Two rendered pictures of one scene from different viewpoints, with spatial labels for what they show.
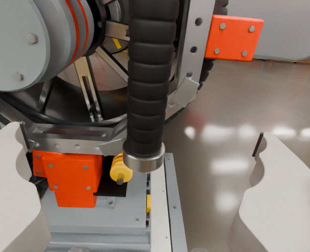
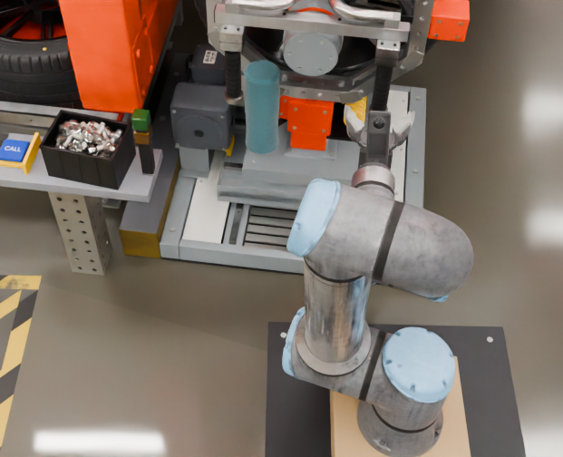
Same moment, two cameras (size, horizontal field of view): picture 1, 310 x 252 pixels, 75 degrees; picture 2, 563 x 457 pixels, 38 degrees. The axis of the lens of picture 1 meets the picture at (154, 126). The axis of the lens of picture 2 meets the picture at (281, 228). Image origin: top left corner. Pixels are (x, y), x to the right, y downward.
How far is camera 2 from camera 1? 1.73 m
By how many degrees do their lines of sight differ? 22
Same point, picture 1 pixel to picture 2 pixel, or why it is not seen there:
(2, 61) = (314, 64)
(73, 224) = (291, 172)
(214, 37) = (433, 27)
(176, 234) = (412, 200)
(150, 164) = not seen: hidden behind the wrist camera
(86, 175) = (324, 119)
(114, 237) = not seen: hidden behind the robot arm
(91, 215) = (309, 165)
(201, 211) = (457, 182)
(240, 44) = (453, 32)
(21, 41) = (325, 58)
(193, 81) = (419, 53)
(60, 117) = not seen: hidden behind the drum
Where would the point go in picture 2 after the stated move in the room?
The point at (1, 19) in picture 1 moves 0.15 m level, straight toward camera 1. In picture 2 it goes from (320, 51) to (351, 92)
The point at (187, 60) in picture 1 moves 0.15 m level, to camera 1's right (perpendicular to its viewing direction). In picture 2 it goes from (414, 39) to (476, 48)
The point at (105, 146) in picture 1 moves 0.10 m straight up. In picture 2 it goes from (344, 96) to (346, 66)
